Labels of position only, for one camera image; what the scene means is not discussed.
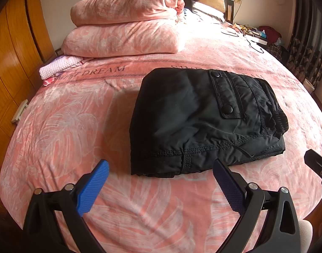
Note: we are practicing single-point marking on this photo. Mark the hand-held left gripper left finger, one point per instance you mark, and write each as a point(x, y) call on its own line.
point(93, 187)

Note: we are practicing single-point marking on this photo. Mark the black pants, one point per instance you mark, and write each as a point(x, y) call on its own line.
point(192, 121)

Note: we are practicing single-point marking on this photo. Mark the cluttered nightstand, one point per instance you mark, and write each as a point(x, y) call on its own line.
point(258, 38)

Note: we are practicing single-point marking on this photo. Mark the orange wooden wardrobe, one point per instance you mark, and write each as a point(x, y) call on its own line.
point(16, 44)

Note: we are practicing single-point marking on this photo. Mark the striped pillow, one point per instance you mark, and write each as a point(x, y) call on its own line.
point(205, 10)

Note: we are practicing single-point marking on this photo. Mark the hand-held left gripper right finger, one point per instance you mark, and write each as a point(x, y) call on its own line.
point(229, 187)

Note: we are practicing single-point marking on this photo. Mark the white knit cloth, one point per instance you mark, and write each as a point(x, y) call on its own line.
point(58, 67)

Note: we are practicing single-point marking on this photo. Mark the person's white-clad leg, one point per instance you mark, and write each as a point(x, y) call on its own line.
point(305, 236)

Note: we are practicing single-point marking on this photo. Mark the pink leaf-print bed blanket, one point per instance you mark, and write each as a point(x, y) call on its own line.
point(84, 126)

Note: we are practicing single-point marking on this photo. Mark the dark red cloth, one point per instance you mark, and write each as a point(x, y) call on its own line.
point(269, 33)

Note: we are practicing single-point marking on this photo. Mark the dark patterned curtain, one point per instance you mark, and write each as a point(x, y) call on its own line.
point(306, 37)

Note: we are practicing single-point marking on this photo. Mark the white waste bin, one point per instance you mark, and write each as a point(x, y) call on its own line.
point(309, 85)

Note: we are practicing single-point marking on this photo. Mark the black clothes hanger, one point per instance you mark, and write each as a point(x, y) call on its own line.
point(253, 44)

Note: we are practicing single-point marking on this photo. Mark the folded pink quilt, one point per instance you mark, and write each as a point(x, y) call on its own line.
point(124, 4)
point(118, 39)

